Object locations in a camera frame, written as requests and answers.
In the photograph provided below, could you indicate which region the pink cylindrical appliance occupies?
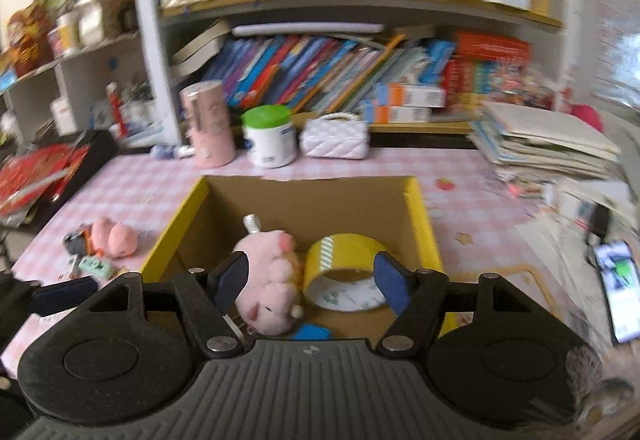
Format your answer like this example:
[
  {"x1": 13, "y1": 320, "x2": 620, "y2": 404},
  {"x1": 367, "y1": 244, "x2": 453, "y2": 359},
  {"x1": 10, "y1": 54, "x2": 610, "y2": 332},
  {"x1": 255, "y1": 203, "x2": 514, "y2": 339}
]
[{"x1": 180, "y1": 80, "x2": 237, "y2": 167}]

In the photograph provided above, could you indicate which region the pink pig plush toy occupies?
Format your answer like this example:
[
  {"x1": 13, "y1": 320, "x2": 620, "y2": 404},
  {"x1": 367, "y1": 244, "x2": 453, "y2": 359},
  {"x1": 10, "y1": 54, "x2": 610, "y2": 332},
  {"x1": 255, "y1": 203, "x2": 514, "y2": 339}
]
[{"x1": 231, "y1": 215, "x2": 306, "y2": 336}]

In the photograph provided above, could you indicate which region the row of leaning books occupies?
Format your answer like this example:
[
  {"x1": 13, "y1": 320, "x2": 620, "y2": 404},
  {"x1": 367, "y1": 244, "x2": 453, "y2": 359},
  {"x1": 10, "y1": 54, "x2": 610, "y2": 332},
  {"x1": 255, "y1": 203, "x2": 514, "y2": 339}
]
[{"x1": 200, "y1": 33, "x2": 456, "y2": 117}]

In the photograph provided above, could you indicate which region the red fortune figure box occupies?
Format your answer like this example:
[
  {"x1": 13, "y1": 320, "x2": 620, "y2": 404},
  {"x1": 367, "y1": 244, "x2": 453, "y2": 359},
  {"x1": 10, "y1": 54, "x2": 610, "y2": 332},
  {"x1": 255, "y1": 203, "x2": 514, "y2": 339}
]
[{"x1": 7, "y1": 3, "x2": 54, "y2": 76}]

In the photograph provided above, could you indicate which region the small blue plastic piece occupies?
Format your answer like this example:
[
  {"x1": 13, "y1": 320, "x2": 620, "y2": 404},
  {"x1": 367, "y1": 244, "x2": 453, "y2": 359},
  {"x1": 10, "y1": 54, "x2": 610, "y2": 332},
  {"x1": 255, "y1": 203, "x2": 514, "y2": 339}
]
[{"x1": 294, "y1": 323, "x2": 332, "y2": 341}]

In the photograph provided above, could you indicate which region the yellow cardboard box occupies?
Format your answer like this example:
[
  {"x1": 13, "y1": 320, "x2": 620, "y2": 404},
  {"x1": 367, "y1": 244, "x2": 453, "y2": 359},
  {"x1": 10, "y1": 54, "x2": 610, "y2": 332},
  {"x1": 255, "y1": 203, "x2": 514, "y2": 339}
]
[{"x1": 141, "y1": 175, "x2": 458, "y2": 342}]

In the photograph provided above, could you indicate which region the thick beige book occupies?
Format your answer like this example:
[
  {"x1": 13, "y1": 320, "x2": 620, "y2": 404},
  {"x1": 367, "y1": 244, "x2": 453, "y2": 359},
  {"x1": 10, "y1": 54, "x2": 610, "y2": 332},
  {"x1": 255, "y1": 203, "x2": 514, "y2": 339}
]
[{"x1": 172, "y1": 20, "x2": 232, "y2": 66}]

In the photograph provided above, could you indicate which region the small grey toy car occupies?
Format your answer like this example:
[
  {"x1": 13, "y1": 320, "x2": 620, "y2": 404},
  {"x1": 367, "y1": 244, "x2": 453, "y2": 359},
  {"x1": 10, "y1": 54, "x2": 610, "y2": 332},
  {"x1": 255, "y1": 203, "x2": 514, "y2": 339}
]
[{"x1": 63, "y1": 230, "x2": 94, "y2": 256}]

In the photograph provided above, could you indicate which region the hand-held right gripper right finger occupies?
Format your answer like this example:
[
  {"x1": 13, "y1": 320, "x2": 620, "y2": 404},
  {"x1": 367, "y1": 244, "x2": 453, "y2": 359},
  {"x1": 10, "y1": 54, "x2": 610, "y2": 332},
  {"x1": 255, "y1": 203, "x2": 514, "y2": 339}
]
[{"x1": 374, "y1": 251, "x2": 531, "y2": 360}]

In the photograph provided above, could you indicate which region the yellow tape roll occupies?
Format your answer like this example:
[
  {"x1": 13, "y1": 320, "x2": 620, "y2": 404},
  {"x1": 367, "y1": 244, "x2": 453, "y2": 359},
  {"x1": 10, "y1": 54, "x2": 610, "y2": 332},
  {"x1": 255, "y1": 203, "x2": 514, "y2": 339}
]
[{"x1": 302, "y1": 234, "x2": 391, "y2": 312}]

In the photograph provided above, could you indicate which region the magenta object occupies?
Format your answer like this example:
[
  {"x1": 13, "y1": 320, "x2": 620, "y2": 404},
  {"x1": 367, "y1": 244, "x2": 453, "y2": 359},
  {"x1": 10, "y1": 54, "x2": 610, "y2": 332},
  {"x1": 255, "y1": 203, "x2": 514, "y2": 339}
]
[{"x1": 570, "y1": 104, "x2": 605, "y2": 131}]

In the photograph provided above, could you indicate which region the red tall tube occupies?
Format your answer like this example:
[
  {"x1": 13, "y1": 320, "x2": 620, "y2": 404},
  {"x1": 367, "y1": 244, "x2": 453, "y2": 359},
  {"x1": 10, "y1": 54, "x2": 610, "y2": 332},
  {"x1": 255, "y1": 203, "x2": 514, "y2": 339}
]
[{"x1": 107, "y1": 83, "x2": 124, "y2": 137}]

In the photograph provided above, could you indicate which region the stack of paper booklets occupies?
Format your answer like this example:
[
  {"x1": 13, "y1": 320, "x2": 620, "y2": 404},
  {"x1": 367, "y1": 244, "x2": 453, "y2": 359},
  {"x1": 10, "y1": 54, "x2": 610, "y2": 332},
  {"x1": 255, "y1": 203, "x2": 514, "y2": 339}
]
[{"x1": 470, "y1": 100, "x2": 623, "y2": 187}]

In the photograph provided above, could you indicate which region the wall poster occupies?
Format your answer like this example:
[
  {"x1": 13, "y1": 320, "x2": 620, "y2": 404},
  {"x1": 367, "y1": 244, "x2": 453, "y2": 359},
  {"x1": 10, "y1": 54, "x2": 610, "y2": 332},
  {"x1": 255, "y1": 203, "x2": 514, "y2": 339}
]
[{"x1": 590, "y1": 0, "x2": 640, "y2": 107}]

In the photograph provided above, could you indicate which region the pink chick plush toy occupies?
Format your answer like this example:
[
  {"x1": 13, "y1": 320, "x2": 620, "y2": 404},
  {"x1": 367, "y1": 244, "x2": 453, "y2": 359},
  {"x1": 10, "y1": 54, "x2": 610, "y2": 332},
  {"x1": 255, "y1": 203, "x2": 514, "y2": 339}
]
[{"x1": 82, "y1": 217, "x2": 139, "y2": 259}]

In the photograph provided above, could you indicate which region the pile of red packets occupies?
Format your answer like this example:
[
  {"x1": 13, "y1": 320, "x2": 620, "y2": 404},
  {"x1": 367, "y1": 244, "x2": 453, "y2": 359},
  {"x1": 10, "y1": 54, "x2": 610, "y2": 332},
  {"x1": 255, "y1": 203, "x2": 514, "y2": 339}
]
[{"x1": 0, "y1": 144, "x2": 91, "y2": 221}]

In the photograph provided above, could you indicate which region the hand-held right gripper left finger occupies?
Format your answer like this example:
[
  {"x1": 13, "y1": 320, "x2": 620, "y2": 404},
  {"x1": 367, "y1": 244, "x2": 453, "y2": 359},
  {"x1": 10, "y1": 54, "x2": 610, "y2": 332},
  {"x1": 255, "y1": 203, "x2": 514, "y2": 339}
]
[{"x1": 89, "y1": 251, "x2": 250, "y2": 360}]

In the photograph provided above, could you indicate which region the smartphone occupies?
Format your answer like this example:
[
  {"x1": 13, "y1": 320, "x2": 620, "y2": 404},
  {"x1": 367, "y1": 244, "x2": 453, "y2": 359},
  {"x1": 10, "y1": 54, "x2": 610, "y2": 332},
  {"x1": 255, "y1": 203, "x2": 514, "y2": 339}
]
[{"x1": 595, "y1": 240, "x2": 640, "y2": 345}]

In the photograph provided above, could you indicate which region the orange and white box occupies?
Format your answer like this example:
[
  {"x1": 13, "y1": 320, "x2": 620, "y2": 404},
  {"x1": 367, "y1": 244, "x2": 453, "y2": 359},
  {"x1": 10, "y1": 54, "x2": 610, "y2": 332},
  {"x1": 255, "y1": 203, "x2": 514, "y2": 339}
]
[
  {"x1": 360, "y1": 105, "x2": 432, "y2": 124},
  {"x1": 372, "y1": 84, "x2": 446, "y2": 109}
]

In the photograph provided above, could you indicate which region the white jar green lid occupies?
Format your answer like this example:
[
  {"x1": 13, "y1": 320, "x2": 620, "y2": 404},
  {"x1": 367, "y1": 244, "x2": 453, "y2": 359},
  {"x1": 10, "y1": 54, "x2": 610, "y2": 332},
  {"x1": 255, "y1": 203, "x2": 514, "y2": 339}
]
[{"x1": 241, "y1": 104, "x2": 296, "y2": 169}]

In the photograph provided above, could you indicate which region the red boxed book set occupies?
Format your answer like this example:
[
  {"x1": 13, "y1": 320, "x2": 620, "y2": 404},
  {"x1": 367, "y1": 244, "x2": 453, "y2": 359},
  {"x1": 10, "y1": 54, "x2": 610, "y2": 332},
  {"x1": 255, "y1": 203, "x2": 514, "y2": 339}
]
[{"x1": 442, "y1": 31, "x2": 556, "y2": 109}]

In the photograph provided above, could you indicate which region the pink checked tablecloth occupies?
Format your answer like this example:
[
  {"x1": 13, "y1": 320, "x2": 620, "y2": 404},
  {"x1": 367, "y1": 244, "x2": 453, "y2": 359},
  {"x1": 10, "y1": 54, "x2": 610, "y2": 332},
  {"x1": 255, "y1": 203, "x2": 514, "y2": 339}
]
[{"x1": 0, "y1": 147, "x2": 616, "y2": 376}]

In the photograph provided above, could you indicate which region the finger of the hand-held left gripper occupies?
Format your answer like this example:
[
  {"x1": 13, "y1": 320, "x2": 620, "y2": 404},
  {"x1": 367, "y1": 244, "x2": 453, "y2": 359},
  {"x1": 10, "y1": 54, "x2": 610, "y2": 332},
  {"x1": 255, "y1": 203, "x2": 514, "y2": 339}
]
[{"x1": 32, "y1": 276, "x2": 98, "y2": 317}]

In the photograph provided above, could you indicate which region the mint green small box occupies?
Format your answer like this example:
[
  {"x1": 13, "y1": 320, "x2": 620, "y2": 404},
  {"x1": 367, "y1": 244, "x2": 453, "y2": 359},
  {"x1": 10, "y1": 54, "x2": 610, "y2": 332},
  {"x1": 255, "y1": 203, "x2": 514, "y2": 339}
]
[{"x1": 77, "y1": 256, "x2": 114, "y2": 279}]

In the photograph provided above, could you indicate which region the white shelf unit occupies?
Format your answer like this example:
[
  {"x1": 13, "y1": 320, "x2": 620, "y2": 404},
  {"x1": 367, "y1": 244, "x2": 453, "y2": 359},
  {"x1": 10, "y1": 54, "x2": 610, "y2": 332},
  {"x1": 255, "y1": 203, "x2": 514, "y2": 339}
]
[{"x1": 0, "y1": 28, "x2": 171, "y2": 147}]

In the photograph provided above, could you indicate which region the white quilted purse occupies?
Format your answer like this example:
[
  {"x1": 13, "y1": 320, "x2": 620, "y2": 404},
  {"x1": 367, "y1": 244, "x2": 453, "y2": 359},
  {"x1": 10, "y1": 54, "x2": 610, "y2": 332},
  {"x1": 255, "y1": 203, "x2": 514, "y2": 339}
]
[{"x1": 299, "y1": 111, "x2": 370, "y2": 160}]

